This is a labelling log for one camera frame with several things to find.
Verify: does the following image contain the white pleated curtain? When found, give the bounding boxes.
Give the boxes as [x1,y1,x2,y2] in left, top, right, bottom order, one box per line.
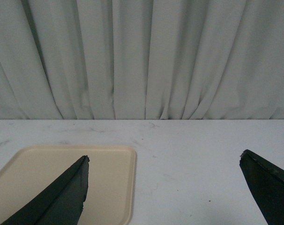
[0,0,284,120]

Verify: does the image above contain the beige plastic tray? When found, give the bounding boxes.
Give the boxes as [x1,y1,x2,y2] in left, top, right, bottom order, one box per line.
[0,145,136,225]

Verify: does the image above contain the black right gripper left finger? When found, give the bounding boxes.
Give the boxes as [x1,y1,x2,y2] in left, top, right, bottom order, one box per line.
[2,156,90,225]

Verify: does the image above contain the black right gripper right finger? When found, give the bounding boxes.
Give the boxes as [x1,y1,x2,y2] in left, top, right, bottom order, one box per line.
[239,150,284,225]

